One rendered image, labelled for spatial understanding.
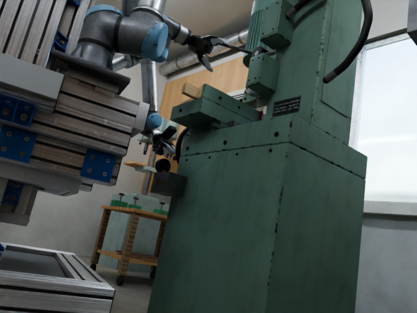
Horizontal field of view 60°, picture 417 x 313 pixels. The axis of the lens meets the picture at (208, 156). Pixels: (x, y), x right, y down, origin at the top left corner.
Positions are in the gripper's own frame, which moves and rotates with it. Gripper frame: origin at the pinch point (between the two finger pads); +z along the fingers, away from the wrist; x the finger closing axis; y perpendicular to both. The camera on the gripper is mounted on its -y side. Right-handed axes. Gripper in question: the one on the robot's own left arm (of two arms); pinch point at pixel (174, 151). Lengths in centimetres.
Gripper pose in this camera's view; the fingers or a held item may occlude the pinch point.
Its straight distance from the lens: 177.3
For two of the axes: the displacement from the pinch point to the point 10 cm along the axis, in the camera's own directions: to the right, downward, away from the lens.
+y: -4.7, 8.6, 1.9
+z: 4.4, 4.2, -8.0
